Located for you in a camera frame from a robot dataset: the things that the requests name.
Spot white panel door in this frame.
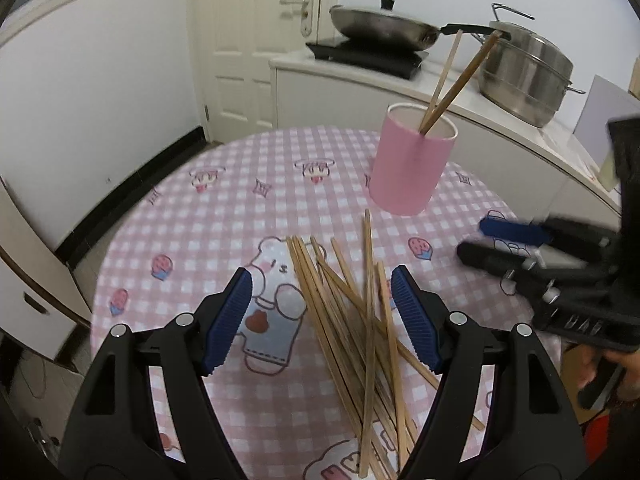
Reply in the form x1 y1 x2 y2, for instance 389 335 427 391
200 0 341 143

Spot black induction cooker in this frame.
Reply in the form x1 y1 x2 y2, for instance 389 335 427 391
306 37 431 80

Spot silver door handle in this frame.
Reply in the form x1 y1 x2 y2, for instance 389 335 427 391
280 0 316 38

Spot red cloth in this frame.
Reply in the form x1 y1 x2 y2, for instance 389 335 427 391
582 407 640 480

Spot white board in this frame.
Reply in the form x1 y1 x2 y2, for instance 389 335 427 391
572 74 633 171

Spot wooden chopstick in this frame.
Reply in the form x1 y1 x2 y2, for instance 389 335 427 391
421 29 464 133
425 30 502 137

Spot pink checked cartoon tablecloth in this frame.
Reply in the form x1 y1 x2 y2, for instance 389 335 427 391
90 127 563 480

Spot steel wok with lid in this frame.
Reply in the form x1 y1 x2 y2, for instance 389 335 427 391
329 0 511 52

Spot steel steamer pot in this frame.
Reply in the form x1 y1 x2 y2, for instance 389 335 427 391
472 3 586 128

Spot white kitchen counter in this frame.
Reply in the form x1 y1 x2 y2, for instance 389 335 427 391
269 52 626 221

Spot pink cup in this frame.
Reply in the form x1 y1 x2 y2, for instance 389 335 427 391
369 102 459 217

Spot white cabinet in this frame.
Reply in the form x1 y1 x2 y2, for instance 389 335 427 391
0 175 93 361

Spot bundle of wooden chopsticks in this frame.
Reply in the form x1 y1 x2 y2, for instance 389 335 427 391
286 208 486 480

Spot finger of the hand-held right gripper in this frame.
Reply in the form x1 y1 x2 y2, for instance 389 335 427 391
457 241 617 312
479 216 621 262

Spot person's right hand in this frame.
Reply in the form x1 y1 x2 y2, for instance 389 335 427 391
562 344 640 411

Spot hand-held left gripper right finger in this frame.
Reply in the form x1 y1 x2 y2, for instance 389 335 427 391
391 265 588 480

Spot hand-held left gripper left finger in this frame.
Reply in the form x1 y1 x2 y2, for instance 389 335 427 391
57 266 253 480

